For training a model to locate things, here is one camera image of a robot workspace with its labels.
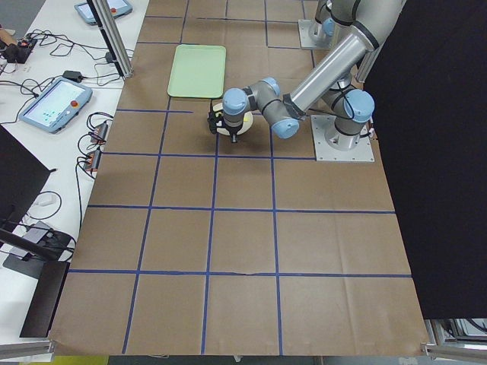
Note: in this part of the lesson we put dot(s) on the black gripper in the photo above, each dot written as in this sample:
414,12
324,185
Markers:
232,131

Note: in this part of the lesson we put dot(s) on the black power adapter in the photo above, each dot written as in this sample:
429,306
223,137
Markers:
75,76

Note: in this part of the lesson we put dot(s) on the light green plastic tray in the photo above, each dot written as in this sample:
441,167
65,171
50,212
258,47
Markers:
197,72

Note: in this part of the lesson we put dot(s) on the black curtain panel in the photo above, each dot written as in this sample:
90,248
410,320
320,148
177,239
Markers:
429,84

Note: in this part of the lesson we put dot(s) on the white round plate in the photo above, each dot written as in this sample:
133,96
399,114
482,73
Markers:
247,121

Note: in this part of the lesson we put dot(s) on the aluminium frame post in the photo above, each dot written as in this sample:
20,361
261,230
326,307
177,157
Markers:
110,33

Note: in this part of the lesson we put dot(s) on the black monitor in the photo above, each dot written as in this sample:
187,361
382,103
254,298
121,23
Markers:
23,177

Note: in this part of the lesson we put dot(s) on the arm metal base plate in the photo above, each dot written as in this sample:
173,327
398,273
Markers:
332,146
314,35

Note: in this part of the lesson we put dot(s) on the blue teach pendant near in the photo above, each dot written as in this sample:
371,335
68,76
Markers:
57,105

